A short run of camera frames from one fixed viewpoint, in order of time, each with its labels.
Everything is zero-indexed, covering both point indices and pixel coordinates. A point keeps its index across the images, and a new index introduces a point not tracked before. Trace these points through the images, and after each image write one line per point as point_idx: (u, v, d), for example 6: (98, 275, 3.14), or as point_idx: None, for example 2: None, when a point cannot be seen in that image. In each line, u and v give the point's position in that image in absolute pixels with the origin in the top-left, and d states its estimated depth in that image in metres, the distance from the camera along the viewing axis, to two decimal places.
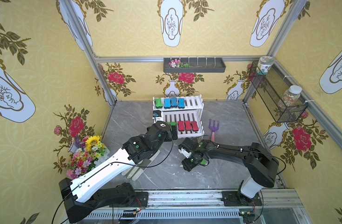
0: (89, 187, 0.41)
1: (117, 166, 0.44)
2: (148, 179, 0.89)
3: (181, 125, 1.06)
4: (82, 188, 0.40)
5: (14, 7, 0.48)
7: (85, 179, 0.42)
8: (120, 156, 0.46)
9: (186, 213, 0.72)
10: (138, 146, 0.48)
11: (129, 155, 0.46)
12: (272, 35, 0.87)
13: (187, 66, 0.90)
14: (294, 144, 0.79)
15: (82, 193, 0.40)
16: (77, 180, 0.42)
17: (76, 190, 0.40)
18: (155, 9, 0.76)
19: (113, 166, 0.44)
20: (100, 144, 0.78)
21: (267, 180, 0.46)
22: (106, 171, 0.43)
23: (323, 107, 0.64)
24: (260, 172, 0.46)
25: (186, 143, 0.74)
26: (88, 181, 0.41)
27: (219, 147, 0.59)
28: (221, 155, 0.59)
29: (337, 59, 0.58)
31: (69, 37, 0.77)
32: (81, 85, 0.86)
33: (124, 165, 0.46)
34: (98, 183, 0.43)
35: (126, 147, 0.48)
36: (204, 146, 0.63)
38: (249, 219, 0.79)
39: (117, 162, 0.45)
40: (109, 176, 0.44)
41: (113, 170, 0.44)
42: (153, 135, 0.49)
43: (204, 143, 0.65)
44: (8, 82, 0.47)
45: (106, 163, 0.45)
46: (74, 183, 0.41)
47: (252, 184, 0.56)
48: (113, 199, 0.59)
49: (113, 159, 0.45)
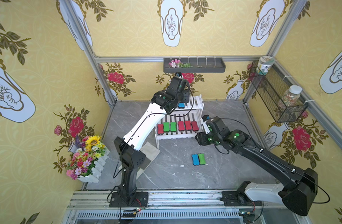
0: (140, 136, 0.50)
1: (154, 117, 0.52)
2: (148, 179, 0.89)
3: (181, 125, 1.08)
4: (134, 139, 0.49)
5: (14, 7, 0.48)
7: (133, 132, 0.50)
8: (153, 108, 0.52)
9: (186, 213, 0.72)
10: (165, 97, 0.53)
11: (160, 105, 0.52)
12: (272, 35, 0.87)
13: (187, 66, 0.90)
14: (294, 144, 0.79)
15: (137, 143, 0.50)
16: (127, 135, 0.50)
17: (130, 142, 0.49)
18: (155, 9, 0.76)
19: (151, 117, 0.51)
20: (100, 145, 0.78)
21: (301, 209, 0.41)
22: (147, 122, 0.51)
23: (323, 107, 0.64)
24: (304, 202, 0.40)
25: (216, 126, 0.61)
26: (137, 133, 0.50)
27: (262, 152, 0.49)
28: (260, 162, 0.49)
29: (337, 59, 0.58)
31: (69, 37, 0.77)
32: (81, 85, 0.86)
33: (160, 115, 0.54)
34: (146, 131, 0.52)
35: (155, 101, 0.54)
36: (241, 140, 0.53)
38: (249, 219, 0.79)
39: (154, 113, 0.52)
40: (151, 126, 0.54)
41: (152, 121, 0.52)
42: (176, 87, 0.57)
43: (242, 136, 0.54)
44: (8, 82, 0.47)
45: (143, 116, 0.52)
46: (126, 137, 0.50)
47: (267, 194, 0.53)
48: (129, 187, 0.65)
49: (149, 113, 0.52)
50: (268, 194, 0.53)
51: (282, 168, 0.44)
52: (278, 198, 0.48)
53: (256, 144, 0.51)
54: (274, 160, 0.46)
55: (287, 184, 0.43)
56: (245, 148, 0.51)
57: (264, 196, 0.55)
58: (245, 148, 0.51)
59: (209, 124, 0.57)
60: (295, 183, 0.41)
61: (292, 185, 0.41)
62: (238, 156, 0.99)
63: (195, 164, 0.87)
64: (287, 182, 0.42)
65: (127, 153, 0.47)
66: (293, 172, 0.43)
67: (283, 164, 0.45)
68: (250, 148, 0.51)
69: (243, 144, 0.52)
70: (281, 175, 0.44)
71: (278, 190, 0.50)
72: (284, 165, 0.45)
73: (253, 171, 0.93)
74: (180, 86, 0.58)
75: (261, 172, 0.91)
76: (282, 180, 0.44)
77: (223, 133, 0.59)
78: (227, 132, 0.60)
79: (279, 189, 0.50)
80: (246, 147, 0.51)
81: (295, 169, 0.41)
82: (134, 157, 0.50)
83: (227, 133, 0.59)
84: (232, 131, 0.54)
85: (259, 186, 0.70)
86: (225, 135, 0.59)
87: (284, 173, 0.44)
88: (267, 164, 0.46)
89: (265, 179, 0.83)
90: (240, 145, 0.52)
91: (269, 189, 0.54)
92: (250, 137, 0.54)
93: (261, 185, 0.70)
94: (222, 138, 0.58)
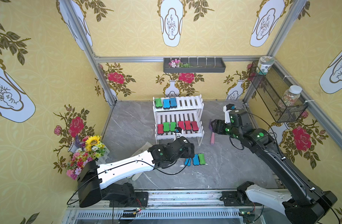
0: (114, 175, 0.44)
1: (141, 165, 0.49)
2: (148, 179, 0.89)
3: (181, 125, 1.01)
4: (107, 174, 0.44)
5: (14, 7, 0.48)
7: (111, 167, 0.45)
8: (146, 157, 0.51)
9: (186, 213, 0.72)
10: (161, 153, 0.54)
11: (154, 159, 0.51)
12: (272, 35, 0.87)
13: (187, 66, 0.90)
14: (294, 144, 0.79)
15: (106, 180, 0.43)
16: (103, 166, 0.45)
17: (101, 174, 0.43)
18: (155, 9, 0.76)
19: (138, 164, 0.49)
20: (100, 144, 0.78)
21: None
22: (130, 166, 0.47)
23: (323, 107, 0.64)
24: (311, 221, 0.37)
25: (239, 119, 0.55)
26: (114, 170, 0.45)
27: (283, 161, 0.45)
28: (276, 168, 0.45)
29: (337, 59, 0.58)
31: (69, 37, 0.77)
32: (81, 85, 0.86)
33: (147, 166, 0.50)
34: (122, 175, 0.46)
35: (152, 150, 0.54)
36: (263, 141, 0.49)
38: (250, 219, 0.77)
39: (143, 161, 0.50)
40: (131, 172, 0.48)
41: (136, 168, 0.48)
42: (175, 148, 0.55)
43: (266, 137, 0.49)
44: (8, 82, 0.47)
45: (131, 159, 0.49)
46: (101, 167, 0.44)
47: (271, 201, 0.52)
48: (117, 196, 0.60)
49: (138, 158, 0.50)
50: (272, 200, 0.52)
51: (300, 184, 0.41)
52: (281, 207, 0.47)
53: (278, 151, 0.47)
54: (294, 172, 0.43)
55: (298, 199, 0.40)
56: (266, 151, 0.47)
57: (268, 201, 0.53)
58: (265, 150, 0.47)
59: (231, 115, 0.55)
60: (309, 201, 0.39)
61: (304, 201, 0.39)
62: (239, 156, 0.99)
63: (195, 164, 0.87)
64: (300, 197, 0.40)
65: (90, 184, 0.40)
66: (310, 190, 0.40)
67: (302, 180, 0.42)
68: (272, 153, 0.46)
69: (265, 147, 0.47)
70: (296, 188, 0.41)
71: (283, 199, 0.50)
72: (304, 181, 0.42)
73: (253, 171, 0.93)
74: (181, 149, 0.56)
75: (260, 172, 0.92)
76: (294, 193, 0.41)
77: (245, 129, 0.54)
78: (249, 129, 0.54)
79: (284, 199, 0.50)
80: (267, 150, 0.47)
81: (314, 188, 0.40)
82: (89, 198, 0.42)
83: (248, 130, 0.54)
84: (255, 130, 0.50)
85: (261, 189, 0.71)
86: (246, 132, 0.54)
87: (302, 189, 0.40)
88: (286, 174, 0.43)
89: (265, 179, 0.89)
90: (261, 147, 0.47)
91: (273, 195, 0.54)
92: (273, 142, 0.49)
93: (264, 189, 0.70)
94: (242, 133, 0.54)
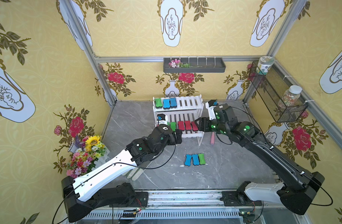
0: (92, 186, 0.42)
1: (120, 167, 0.45)
2: (148, 179, 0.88)
3: (181, 125, 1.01)
4: (85, 186, 0.41)
5: (14, 7, 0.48)
7: (88, 178, 0.43)
8: (123, 157, 0.47)
9: (186, 213, 0.72)
10: (141, 148, 0.49)
11: (133, 156, 0.47)
12: (272, 35, 0.87)
13: (187, 66, 0.90)
14: (294, 144, 0.79)
15: (84, 192, 0.40)
16: (79, 178, 0.42)
17: (78, 188, 0.41)
18: (155, 9, 0.76)
19: (117, 166, 0.45)
20: (100, 144, 0.78)
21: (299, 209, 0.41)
22: (108, 171, 0.44)
23: (323, 107, 0.64)
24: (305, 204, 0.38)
25: (224, 115, 0.54)
26: (91, 180, 0.42)
27: (272, 150, 0.46)
28: (267, 159, 0.46)
29: (337, 59, 0.58)
31: (69, 37, 0.77)
32: (81, 85, 0.86)
33: (127, 166, 0.46)
34: (102, 181, 0.44)
35: (131, 148, 0.49)
36: (251, 134, 0.49)
38: (250, 219, 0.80)
39: (121, 163, 0.46)
40: (111, 177, 0.45)
41: (115, 171, 0.45)
42: (155, 139, 0.50)
43: (252, 129, 0.50)
44: (7, 82, 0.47)
45: (109, 163, 0.46)
46: (77, 180, 0.42)
47: (267, 193, 0.53)
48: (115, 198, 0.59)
49: (117, 160, 0.46)
50: (267, 193, 0.53)
51: (291, 170, 0.42)
52: (276, 197, 0.49)
53: (266, 141, 0.47)
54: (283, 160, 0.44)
55: (291, 185, 0.41)
56: (254, 143, 0.47)
57: (265, 195, 0.54)
58: (254, 143, 0.47)
59: (217, 111, 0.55)
60: (302, 185, 0.40)
61: (297, 186, 0.40)
62: (239, 156, 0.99)
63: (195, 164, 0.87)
64: (293, 183, 0.41)
65: (70, 199, 0.39)
66: (301, 175, 0.41)
67: (293, 166, 0.43)
68: (260, 144, 0.47)
69: (253, 140, 0.48)
70: (288, 175, 0.42)
71: (277, 188, 0.51)
72: (294, 167, 0.43)
73: (253, 171, 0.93)
74: (161, 138, 0.52)
75: (261, 172, 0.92)
76: (287, 180, 0.42)
77: (231, 124, 0.53)
78: (236, 124, 0.54)
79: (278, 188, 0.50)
80: (255, 142, 0.47)
81: (304, 171, 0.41)
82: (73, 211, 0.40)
83: (234, 125, 0.54)
84: (241, 123, 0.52)
85: (258, 185, 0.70)
86: (233, 126, 0.54)
87: (293, 175, 0.41)
88: (277, 163, 0.44)
89: (265, 179, 0.83)
90: (249, 140, 0.48)
91: (268, 188, 0.54)
92: (260, 132, 0.49)
93: (261, 185, 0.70)
94: (229, 129, 0.53)
